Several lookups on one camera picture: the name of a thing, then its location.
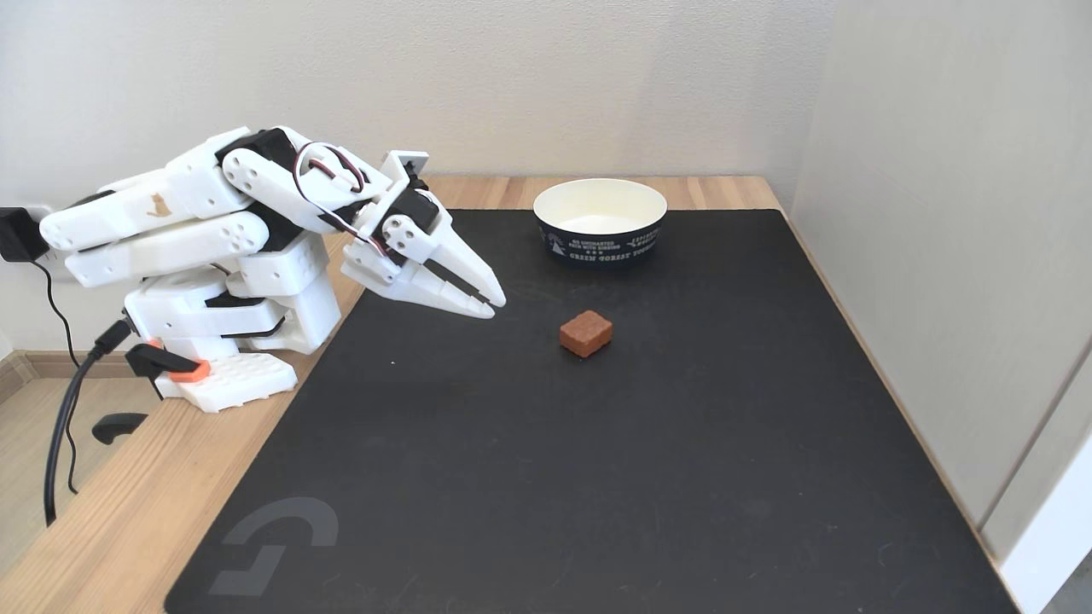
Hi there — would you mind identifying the brown block toy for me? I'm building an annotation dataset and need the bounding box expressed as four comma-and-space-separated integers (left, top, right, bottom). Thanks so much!
559, 310, 614, 359

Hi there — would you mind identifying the white paper bowl dark print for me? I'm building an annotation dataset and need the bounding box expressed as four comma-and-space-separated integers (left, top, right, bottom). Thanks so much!
532, 177, 669, 267

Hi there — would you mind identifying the black and orange clamp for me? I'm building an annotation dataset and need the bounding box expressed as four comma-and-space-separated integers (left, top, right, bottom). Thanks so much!
92, 339, 212, 446

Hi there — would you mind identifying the black desk mat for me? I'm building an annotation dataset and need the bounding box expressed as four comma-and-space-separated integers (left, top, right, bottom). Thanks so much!
165, 207, 1020, 614

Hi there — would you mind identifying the black power adapter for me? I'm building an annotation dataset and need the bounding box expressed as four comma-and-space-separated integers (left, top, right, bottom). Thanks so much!
0, 207, 48, 264

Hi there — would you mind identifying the small white camera mount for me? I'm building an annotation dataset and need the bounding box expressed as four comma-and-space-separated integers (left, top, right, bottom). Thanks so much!
380, 150, 431, 185

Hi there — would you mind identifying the red white black servo cable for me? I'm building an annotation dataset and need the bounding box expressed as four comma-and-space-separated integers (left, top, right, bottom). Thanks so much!
292, 141, 402, 258

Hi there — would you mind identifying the thin black cable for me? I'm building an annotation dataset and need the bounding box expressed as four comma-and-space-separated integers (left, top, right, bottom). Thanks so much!
31, 260, 80, 495

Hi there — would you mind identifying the thick black cable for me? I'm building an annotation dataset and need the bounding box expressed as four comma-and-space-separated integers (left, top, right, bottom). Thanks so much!
44, 320, 137, 527

